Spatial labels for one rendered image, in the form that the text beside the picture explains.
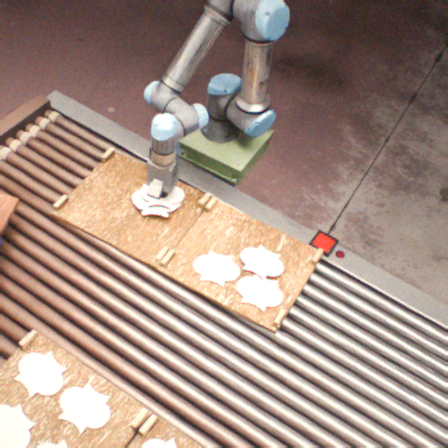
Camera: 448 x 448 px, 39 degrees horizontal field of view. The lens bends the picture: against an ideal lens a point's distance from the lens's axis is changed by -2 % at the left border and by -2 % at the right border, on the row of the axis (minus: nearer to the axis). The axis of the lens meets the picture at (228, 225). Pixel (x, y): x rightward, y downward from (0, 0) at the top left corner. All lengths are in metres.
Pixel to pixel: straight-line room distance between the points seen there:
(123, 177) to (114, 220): 0.19
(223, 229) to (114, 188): 0.40
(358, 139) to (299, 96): 0.49
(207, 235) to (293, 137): 1.88
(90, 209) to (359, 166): 2.04
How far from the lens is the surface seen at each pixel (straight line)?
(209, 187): 2.27
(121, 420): 1.77
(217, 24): 2.03
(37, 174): 2.33
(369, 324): 2.03
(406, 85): 4.54
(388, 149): 4.00
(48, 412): 1.80
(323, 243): 2.16
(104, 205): 2.18
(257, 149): 2.38
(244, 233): 2.12
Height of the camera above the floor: 2.57
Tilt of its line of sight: 50 degrees down
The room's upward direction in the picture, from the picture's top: 9 degrees clockwise
